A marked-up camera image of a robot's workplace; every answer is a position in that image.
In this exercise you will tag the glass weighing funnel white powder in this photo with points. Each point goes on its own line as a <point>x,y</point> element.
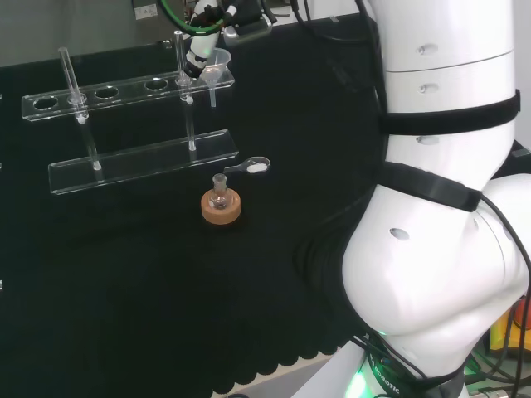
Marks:
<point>255,167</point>

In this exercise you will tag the small round-bottom glass flask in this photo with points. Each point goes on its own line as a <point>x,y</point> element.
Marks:
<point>218,199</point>

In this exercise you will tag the clear plastic funnel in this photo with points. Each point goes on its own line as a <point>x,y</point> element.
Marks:
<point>220,62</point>

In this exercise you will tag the black cloth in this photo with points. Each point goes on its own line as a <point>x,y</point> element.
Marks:
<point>166,269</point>

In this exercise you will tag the clear tape strip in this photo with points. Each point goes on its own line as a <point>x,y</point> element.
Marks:
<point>522,153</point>

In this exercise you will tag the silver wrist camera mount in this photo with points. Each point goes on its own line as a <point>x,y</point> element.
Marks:
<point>249,32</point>

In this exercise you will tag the clear acrylic funnel stand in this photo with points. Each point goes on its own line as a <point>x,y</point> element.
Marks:
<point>137,163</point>

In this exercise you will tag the grey metal box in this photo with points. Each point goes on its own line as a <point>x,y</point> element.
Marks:
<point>153,20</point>

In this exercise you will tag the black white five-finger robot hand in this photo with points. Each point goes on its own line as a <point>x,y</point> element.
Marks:
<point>202,49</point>

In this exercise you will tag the yellow stop button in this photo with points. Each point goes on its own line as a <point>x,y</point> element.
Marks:
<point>500,331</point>

